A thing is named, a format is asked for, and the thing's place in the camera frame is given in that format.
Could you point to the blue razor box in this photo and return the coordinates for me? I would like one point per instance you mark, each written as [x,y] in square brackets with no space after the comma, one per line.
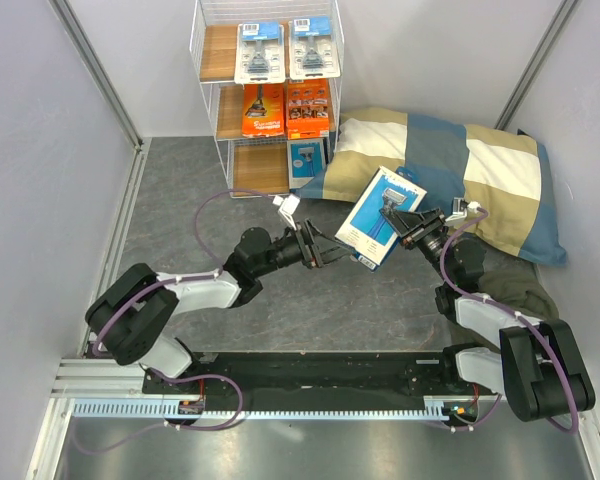
[306,158]
[365,229]

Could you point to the clear blister razor pack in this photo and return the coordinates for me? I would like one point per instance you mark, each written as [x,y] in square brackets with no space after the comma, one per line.
[260,53]
[313,50]

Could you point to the grey slotted cable duct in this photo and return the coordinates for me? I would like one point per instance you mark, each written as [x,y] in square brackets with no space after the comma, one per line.
[178,410]

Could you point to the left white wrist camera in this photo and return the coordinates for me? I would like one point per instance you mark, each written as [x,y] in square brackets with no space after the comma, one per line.
[286,207]

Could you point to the orange Gillette Fusion box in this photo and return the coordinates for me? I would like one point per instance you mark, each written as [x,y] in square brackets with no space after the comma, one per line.
[263,110]

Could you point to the orange razor box back-side up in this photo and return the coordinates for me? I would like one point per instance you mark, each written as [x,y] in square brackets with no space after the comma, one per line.
[307,109]

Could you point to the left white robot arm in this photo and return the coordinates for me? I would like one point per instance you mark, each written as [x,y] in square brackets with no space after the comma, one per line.
[130,316]

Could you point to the left aluminium frame post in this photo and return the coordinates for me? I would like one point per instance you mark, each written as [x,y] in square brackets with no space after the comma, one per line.
[88,54]

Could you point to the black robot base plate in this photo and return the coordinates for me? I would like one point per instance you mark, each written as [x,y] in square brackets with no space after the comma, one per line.
[337,380]

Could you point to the top wooden shelf board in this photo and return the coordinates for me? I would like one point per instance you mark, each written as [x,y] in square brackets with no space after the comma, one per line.
[218,53]

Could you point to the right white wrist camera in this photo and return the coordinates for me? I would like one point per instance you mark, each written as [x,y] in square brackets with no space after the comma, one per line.
[460,211]

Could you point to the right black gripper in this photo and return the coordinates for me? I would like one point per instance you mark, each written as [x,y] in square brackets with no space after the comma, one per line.
[404,221]

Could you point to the aluminium frame post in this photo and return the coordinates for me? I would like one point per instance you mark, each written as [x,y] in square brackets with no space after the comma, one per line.
[557,25]
[88,54]

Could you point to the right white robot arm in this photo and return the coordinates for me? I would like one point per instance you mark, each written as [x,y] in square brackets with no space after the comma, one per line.
[536,364]

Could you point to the white wire shelf unit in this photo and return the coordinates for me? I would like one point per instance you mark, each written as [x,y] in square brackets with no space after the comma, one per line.
[208,13]

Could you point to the blue beige checkered pillow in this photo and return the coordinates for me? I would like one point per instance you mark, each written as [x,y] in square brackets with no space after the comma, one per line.
[508,174]

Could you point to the olive green cloth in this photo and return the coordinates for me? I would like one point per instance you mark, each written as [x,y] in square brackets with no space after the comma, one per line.
[520,291]

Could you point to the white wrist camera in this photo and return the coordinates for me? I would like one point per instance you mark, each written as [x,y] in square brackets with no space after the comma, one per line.
[460,211]
[286,207]

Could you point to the middle wooden shelf board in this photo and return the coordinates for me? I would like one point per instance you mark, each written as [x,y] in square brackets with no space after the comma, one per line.
[228,124]

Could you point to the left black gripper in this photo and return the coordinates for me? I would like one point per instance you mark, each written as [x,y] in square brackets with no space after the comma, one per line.
[318,250]

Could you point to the right aluminium frame post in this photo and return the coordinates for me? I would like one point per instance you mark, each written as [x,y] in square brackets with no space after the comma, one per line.
[557,25]

